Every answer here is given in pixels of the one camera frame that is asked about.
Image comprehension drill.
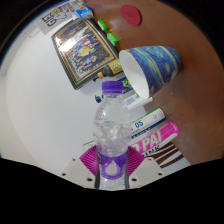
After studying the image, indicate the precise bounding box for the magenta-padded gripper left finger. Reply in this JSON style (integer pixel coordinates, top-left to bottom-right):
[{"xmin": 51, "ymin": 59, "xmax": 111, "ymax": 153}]
[{"xmin": 59, "ymin": 145, "xmax": 101, "ymax": 190}]

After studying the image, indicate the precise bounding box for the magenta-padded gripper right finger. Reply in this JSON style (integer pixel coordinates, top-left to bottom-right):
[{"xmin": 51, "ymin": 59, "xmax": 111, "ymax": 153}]
[{"xmin": 123, "ymin": 145, "xmax": 165, "ymax": 189}]

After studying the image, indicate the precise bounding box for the clear purple-capped water bottle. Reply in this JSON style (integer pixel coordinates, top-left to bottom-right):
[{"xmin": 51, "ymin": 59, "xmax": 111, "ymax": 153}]
[{"xmin": 93, "ymin": 80, "xmax": 133, "ymax": 190}]

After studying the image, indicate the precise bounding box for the pink shuttlecock tube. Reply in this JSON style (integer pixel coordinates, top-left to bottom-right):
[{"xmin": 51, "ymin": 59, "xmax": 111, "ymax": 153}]
[{"xmin": 128, "ymin": 120, "xmax": 180, "ymax": 156}]

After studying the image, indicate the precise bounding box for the blue patterned mug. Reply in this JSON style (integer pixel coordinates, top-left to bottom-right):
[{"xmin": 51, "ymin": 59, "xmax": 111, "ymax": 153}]
[{"xmin": 118, "ymin": 45, "xmax": 184, "ymax": 100}]

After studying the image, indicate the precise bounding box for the framed group photo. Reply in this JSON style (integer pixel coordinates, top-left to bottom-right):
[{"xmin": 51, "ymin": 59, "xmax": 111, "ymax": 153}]
[{"xmin": 50, "ymin": 18, "xmax": 120, "ymax": 91}]

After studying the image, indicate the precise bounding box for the small green box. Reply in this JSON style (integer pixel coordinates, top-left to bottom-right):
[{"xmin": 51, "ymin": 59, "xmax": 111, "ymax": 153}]
[
  {"xmin": 97, "ymin": 18, "xmax": 109, "ymax": 32},
  {"xmin": 106, "ymin": 31, "xmax": 120, "ymax": 47}
]

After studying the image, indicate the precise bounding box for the flat round red coaster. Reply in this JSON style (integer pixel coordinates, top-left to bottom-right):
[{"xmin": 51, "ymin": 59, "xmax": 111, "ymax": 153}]
[{"xmin": 120, "ymin": 4, "xmax": 142, "ymax": 27}]

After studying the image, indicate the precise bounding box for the white paper gift bag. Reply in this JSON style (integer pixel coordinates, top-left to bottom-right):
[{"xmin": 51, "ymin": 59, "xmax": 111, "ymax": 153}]
[{"xmin": 34, "ymin": 1, "xmax": 84, "ymax": 35}]

